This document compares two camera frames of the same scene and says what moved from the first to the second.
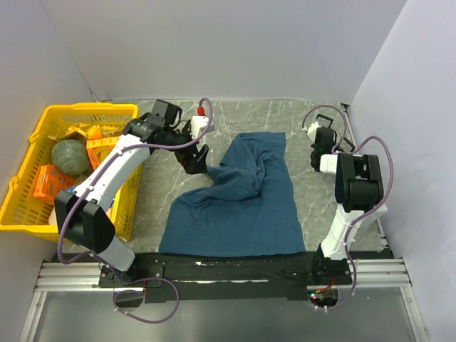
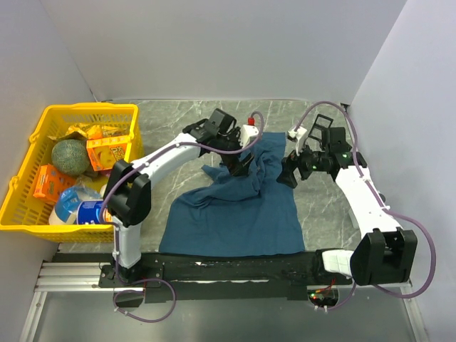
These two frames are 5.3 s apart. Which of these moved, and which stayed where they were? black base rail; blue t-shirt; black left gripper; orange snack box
Moved: black left gripper
Stayed: blue t-shirt; black base rail; orange snack box
